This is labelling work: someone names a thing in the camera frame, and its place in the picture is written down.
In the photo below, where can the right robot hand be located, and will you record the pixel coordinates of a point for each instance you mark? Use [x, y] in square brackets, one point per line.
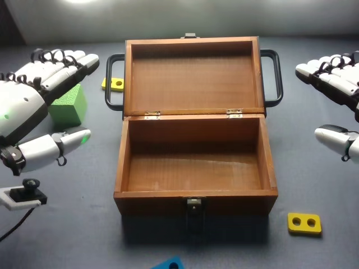
[336, 81]

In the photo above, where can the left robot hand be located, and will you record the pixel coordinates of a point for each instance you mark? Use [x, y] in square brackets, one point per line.
[19, 103]

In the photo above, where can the yellow two-hole tile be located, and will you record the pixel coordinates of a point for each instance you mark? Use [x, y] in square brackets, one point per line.
[304, 230]
[116, 87]

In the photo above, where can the blue two-hole tile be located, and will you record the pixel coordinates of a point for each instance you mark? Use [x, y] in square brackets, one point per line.
[162, 266]

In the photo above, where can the green foam cube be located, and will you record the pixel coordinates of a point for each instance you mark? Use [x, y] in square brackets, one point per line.
[68, 109]

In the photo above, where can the grey table cloth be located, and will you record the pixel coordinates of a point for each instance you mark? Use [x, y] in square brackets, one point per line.
[70, 224]

